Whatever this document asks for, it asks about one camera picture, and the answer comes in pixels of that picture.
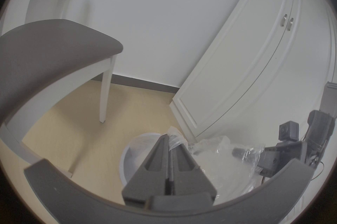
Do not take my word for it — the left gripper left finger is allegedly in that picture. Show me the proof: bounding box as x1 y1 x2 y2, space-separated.
122 134 170 205

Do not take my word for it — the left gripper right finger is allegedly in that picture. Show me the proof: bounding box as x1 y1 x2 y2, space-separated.
170 144 217 200

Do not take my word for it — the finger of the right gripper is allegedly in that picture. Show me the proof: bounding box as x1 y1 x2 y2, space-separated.
232 147 280 170

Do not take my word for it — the clear plastic bag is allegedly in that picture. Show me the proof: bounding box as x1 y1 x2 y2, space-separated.
167 125 266 201

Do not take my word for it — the white trash bin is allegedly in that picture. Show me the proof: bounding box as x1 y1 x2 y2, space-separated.
120 133 254 196

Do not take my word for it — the white wardrobe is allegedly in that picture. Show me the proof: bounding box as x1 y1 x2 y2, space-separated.
169 0 337 165

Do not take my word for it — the grey white chair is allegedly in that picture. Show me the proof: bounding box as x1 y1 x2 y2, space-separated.
0 0 124 178

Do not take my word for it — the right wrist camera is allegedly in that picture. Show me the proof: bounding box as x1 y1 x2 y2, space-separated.
279 121 300 142

